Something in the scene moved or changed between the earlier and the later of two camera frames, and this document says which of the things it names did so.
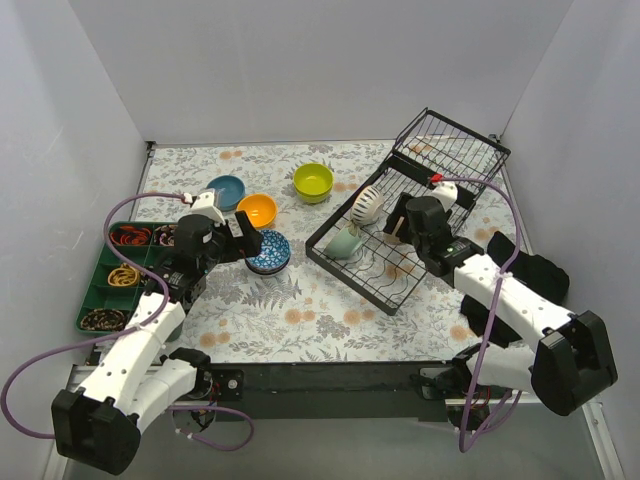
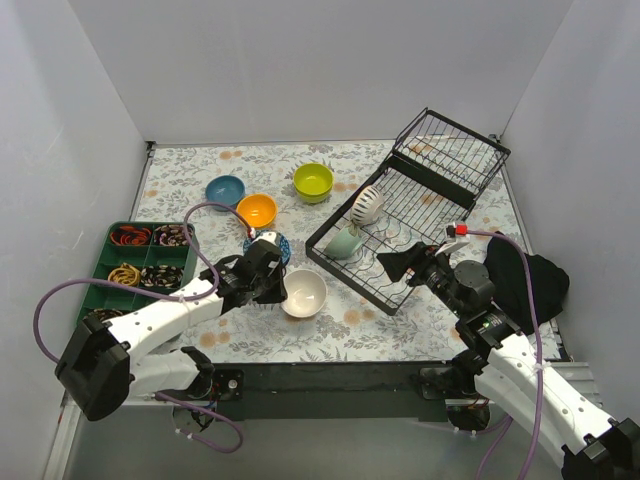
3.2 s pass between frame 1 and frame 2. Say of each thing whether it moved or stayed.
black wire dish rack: stayed
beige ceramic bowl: moved
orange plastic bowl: stayed
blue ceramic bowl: stayed
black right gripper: moved
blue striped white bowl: stayed
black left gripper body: moved
